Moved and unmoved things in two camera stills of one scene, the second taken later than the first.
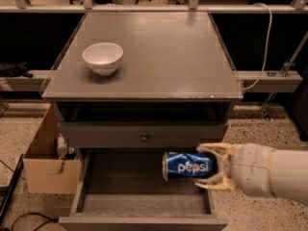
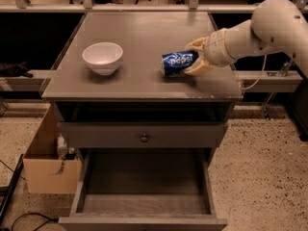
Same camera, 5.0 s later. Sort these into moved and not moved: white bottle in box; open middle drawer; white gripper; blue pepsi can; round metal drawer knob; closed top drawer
Moved: white gripper; blue pepsi can
Not moved: closed top drawer; round metal drawer knob; open middle drawer; white bottle in box
